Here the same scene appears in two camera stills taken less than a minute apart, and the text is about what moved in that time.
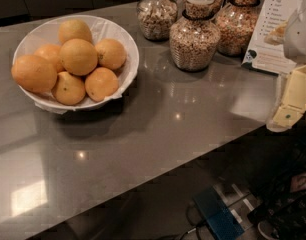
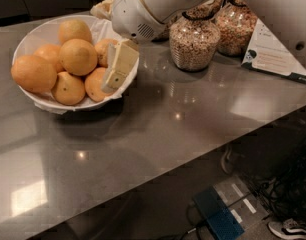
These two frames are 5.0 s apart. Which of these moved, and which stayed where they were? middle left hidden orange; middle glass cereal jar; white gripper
Moved: white gripper
Stayed: middle glass cereal jar; middle left hidden orange
